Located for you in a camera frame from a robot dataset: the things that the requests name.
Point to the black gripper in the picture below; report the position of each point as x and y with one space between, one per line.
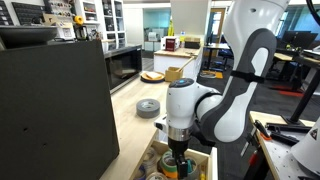
176 146

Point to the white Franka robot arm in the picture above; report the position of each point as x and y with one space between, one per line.
243 66

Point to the green and orange tape roll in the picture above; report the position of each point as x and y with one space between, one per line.
168 168

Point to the teal tape roll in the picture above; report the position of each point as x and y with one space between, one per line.
192 166

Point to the small clear tape roll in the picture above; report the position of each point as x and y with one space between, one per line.
156 176

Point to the open wooden drawer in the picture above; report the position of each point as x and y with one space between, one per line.
204 154

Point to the white counter cabinet with drawers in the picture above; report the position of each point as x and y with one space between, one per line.
161 135

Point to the purple tape roll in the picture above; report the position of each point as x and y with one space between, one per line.
140 173

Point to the yellow marker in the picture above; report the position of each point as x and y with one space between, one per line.
202 172

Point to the small wooden box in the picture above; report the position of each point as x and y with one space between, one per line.
172 74

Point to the black and orange clamp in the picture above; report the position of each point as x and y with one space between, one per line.
261 128

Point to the yellow plate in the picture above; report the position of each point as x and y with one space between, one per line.
144 79

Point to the toast slice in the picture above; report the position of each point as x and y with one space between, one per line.
153 75

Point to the wooden robot table with breadboard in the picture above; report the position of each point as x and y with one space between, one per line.
276 156

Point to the wooden spoon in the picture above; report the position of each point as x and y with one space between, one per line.
185 64

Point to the white island cabinet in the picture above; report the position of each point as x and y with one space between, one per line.
166 60

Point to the black microwave oven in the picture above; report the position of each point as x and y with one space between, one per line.
122 66

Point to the black case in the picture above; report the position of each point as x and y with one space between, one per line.
192 45

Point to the red and white toaster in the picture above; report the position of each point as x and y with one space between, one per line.
170 43

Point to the black side table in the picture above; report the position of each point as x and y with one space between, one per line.
215 46

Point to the cardboard box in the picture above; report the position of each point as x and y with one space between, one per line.
192 39

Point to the white printer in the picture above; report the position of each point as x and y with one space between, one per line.
153 36

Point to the large black box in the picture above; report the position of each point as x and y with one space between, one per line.
56 110

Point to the yellow floor sign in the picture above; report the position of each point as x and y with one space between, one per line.
170 28

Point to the black stand pole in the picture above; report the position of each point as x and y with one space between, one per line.
305 96

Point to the white board panel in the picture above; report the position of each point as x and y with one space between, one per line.
189 16

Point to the wooden office desk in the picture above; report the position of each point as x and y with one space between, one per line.
283 57

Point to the white shelf unit with boxes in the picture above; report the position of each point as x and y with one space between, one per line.
113 23

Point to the black coffee maker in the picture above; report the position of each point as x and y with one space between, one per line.
81 32

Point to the white shelf unit with bins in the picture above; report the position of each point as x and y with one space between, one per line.
90 16

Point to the computer monitor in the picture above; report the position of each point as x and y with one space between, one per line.
298 38

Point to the black bowl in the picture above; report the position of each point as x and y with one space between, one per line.
26 35

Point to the black parts bin rack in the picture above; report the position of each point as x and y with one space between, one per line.
28 13

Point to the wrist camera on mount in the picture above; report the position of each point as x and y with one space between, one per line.
160 123

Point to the grey duct tape roll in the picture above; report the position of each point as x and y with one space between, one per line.
148 108

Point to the black metal bracket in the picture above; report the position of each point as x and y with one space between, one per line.
283 131

